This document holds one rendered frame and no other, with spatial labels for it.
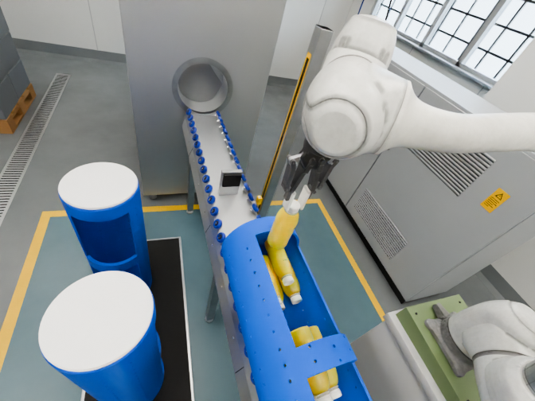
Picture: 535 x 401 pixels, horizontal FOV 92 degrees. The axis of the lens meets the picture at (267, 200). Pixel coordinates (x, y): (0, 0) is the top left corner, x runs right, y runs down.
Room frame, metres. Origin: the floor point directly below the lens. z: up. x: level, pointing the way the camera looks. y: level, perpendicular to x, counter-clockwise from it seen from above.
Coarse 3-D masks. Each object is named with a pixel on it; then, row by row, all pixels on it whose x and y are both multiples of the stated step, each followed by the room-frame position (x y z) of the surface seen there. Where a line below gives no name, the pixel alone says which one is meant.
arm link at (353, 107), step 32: (352, 64) 0.37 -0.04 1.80; (320, 96) 0.31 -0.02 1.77; (352, 96) 0.30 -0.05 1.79; (384, 96) 0.33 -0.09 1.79; (320, 128) 0.29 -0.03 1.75; (352, 128) 0.28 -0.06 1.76; (384, 128) 0.32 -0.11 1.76; (416, 128) 0.34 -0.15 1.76; (448, 128) 0.35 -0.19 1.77; (480, 128) 0.37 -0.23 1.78; (512, 128) 0.40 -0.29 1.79
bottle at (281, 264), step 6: (264, 246) 0.60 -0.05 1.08; (270, 246) 0.59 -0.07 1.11; (270, 252) 0.57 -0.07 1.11; (276, 252) 0.56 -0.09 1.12; (282, 252) 0.57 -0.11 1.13; (270, 258) 0.55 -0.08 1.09; (276, 258) 0.54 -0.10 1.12; (282, 258) 0.55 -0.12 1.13; (276, 264) 0.52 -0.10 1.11; (282, 264) 0.52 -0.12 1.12; (288, 264) 0.53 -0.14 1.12; (276, 270) 0.51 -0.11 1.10; (282, 270) 0.51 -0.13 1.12; (288, 270) 0.51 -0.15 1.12; (282, 276) 0.49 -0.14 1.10
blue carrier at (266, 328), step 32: (256, 224) 0.57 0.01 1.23; (224, 256) 0.50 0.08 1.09; (256, 256) 0.46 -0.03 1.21; (288, 256) 0.63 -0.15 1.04; (256, 288) 0.37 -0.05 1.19; (256, 320) 0.29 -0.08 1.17; (288, 320) 0.41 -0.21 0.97; (320, 320) 0.41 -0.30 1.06; (256, 352) 0.23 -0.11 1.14; (288, 352) 0.23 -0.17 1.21; (320, 352) 0.24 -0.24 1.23; (352, 352) 0.28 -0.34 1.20; (256, 384) 0.17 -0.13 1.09; (288, 384) 0.17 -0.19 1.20; (352, 384) 0.25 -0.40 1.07
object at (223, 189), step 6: (222, 174) 0.93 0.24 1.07; (228, 174) 0.93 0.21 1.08; (234, 174) 0.95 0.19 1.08; (240, 174) 0.96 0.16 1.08; (222, 180) 0.93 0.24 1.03; (228, 180) 0.93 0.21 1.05; (234, 180) 0.94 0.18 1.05; (240, 180) 0.96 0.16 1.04; (222, 186) 0.92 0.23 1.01; (228, 186) 0.93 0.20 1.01; (234, 186) 0.95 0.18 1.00; (222, 192) 0.93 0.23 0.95; (228, 192) 0.95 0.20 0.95; (234, 192) 0.97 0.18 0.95
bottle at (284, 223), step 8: (280, 208) 0.53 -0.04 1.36; (280, 216) 0.51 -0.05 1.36; (288, 216) 0.50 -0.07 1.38; (296, 216) 0.51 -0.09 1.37; (272, 224) 0.52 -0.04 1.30; (280, 224) 0.50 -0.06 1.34; (288, 224) 0.50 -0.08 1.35; (296, 224) 0.51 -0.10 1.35; (272, 232) 0.50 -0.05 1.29; (280, 232) 0.49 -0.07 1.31; (288, 232) 0.50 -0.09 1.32; (272, 240) 0.50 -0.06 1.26; (280, 240) 0.49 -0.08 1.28; (288, 240) 0.52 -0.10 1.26; (280, 248) 0.50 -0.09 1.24
